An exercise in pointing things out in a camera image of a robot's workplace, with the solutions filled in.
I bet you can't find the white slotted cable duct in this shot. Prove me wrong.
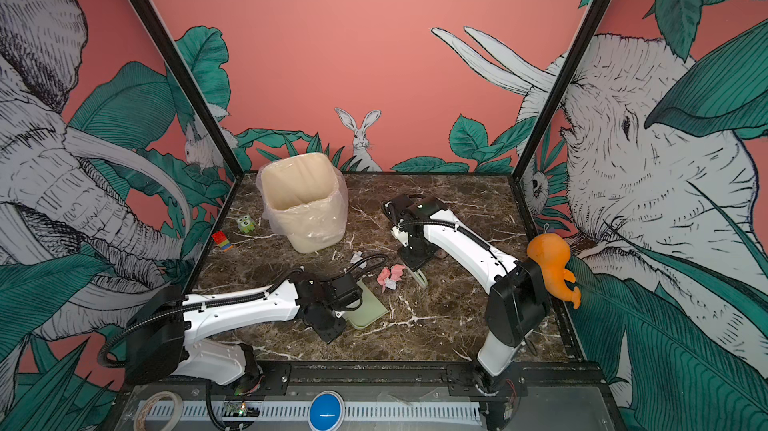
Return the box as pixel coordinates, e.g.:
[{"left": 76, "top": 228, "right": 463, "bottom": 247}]
[{"left": 133, "top": 400, "right": 482, "bottom": 426}]

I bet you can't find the small green frog toy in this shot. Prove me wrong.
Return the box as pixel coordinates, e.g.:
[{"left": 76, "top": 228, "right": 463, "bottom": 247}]
[{"left": 236, "top": 215, "right": 256, "bottom": 234}]

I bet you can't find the white paper scrap upper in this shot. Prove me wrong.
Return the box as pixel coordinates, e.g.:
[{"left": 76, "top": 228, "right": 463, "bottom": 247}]
[{"left": 350, "top": 251, "right": 366, "bottom": 269}]

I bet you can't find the blue round button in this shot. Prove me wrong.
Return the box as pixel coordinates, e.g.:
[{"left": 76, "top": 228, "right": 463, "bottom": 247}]
[{"left": 308, "top": 390, "right": 346, "bottom": 431}]

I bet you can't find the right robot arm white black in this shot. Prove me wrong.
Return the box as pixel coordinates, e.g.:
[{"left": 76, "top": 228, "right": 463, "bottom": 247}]
[{"left": 381, "top": 194, "right": 551, "bottom": 378}]

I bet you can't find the left black frame post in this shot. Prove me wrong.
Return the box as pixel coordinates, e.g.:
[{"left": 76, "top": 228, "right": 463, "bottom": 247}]
[{"left": 129, "top": 0, "right": 245, "bottom": 181}]

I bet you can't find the pink paper scrap middle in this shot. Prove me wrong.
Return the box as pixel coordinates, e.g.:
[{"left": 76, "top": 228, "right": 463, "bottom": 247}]
[{"left": 376, "top": 267, "right": 390, "bottom": 291}]

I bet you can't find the red blue toy block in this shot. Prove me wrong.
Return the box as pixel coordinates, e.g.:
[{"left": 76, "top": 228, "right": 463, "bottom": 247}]
[{"left": 211, "top": 231, "right": 232, "bottom": 251}]

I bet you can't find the beige trash bin with liner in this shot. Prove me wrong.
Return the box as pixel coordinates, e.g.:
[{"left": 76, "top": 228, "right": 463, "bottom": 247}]
[{"left": 257, "top": 152, "right": 348, "bottom": 254}]

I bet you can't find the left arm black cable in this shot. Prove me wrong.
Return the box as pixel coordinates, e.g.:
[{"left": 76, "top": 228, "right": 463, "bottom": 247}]
[{"left": 338, "top": 253, "right": 390, "bottom": 281}]

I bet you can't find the right black frame post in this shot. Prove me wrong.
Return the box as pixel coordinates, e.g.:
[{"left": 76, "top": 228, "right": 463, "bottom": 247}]
[{"left": 512, "top": 0, "right": 612, "bottom": 183}]

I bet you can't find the light green dustpan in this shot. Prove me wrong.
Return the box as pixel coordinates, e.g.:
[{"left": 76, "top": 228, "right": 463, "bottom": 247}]
[{"left": 344, "top": 281, "right": 389, "bottom": 330}]

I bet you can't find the pink paper scrap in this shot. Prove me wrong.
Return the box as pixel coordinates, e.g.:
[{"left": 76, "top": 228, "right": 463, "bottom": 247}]
[
  {"left": 390, "top": 264, "right": 406, "bottom": 282},
  {"left": 376, "top": 267, "right": 390, "bottom": 291}
]

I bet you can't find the light green hand brush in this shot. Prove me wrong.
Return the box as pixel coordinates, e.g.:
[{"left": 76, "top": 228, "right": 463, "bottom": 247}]
[{"left": 410, "top": 270, "right": 428, "bottom": 289}]

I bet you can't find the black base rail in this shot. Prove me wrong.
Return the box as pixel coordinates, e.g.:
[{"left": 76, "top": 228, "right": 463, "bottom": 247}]
[{"left": 128, "top": 360, "right": 607, "bottom": 399}]

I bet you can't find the black frame post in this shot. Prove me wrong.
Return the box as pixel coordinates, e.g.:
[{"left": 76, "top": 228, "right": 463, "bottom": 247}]
[
  {"left": 512, "top": 0, "right": 612, "bottom": 183},
  {"left": 129, "top": 0, "right": 245, "bottom": 181}
]

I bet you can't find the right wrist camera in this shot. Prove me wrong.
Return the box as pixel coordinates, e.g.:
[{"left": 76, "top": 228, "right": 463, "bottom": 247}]
[{"left": 391, "top": 225, "right": 409, "bottom": 247}]

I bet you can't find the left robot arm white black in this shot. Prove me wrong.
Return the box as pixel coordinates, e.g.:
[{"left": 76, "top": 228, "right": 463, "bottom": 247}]
[{"left": 97, "top": 269, "right": 363, "bottom": 395}]

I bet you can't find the coiled clear tube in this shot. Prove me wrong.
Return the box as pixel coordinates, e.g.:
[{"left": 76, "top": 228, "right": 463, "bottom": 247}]
[{"left": 133, "top": 391, "right": 185, "bottom": 431}]

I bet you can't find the pink paper scrap upper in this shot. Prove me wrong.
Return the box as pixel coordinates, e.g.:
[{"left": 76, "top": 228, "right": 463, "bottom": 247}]
[{"left": 390, "top": 264, "right": 406, "bottom": 282}]

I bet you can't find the orange plush toy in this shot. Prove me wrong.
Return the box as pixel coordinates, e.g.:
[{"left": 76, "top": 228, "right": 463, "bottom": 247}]
[{"left": 527, "top": 233, "right": 581, "bottom": 309}]

